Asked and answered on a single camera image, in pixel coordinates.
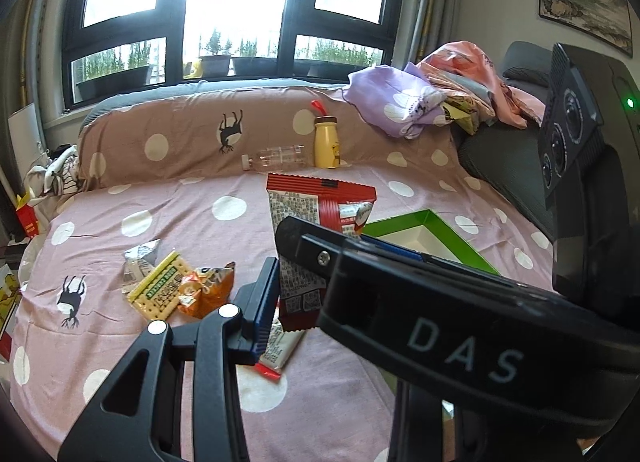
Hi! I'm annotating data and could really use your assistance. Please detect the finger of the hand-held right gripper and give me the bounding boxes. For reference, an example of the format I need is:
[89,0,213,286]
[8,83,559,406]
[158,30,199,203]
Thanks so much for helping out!
[275,216,353,289]
[357,234,551,295]

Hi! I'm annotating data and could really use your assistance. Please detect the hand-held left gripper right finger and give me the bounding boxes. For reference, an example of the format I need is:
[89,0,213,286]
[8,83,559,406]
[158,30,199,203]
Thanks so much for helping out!
[390,377,451,462]

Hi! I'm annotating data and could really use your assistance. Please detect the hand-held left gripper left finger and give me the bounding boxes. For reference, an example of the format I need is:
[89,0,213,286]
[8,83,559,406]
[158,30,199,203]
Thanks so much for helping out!
[57,257,282,462]

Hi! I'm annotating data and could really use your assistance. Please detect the red white snack bag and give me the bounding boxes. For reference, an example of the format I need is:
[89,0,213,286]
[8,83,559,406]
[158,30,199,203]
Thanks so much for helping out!
[266,173,378,333]

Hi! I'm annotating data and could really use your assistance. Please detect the green cardboard box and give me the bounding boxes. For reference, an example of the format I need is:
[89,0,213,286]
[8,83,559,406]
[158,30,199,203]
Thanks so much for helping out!
[361,209,501,277]

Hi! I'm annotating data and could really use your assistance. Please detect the clear red-edged snack packet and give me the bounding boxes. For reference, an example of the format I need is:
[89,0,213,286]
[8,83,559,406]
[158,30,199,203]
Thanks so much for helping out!
[254,314,307,385]

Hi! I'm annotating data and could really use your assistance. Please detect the orange snack packet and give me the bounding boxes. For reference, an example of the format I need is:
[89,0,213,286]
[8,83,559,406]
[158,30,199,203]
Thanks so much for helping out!
[177,262,237,320]

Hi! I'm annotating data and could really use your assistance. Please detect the clear plastic bottle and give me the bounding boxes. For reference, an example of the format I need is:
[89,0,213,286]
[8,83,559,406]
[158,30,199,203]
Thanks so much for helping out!
[241,144,306,173]

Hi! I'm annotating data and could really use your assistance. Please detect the pink polka dot bedsheet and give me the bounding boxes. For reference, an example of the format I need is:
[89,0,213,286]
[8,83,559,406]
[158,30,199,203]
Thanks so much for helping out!
[10,162,561,462]

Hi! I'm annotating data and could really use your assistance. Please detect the yellow bottle with red cap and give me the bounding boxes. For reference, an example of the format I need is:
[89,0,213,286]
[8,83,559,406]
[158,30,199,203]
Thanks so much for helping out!
[311,100,343,169]

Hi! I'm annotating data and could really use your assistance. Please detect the yellow green cracker packet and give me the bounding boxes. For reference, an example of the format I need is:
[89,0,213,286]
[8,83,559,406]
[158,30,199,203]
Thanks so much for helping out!
[126,250,193,320]

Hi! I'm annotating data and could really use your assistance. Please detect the grey foil snack packet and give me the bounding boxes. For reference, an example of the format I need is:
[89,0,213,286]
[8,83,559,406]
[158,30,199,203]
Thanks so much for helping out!
[121,238,163,295]

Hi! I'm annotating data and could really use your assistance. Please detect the grey sofa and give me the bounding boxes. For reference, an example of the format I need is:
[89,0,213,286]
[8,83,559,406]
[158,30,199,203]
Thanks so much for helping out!
[452,42,561,243]

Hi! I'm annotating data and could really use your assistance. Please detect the yellow printed cloth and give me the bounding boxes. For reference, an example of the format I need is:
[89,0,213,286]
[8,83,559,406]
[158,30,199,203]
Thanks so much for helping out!
[442,94,496,135]

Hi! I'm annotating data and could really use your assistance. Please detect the purple flower print cloth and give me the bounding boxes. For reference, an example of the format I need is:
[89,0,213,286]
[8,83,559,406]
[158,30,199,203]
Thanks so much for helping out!
[345,62,451,140]

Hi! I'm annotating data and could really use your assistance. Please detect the black plant trough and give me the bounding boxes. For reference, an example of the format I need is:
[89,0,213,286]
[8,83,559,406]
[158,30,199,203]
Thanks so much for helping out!
[295,59,373,80]
[75,64,153,102]
[232,56,281,76]
[197,54,233,78]

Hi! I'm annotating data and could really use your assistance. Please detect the orange printed cloth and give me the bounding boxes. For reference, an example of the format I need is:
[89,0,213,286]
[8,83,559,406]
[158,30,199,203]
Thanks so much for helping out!
[416,40,543,130]

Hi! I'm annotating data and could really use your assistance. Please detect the striped white cloth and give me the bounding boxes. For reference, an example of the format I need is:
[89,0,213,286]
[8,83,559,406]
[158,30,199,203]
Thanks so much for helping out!
[25,144,83,197]

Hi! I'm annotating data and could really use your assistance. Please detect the red fries box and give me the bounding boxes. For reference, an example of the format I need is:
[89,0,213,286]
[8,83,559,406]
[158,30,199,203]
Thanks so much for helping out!
[15,193,41,240]

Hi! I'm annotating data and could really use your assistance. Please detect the white yellow paper bag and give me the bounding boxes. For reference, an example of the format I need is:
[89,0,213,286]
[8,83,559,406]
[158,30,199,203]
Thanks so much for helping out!
[0,262,23,363]

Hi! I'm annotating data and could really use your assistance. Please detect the white box appliance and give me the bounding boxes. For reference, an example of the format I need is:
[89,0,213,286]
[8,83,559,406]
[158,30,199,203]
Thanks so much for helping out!
[7,102,48,167]

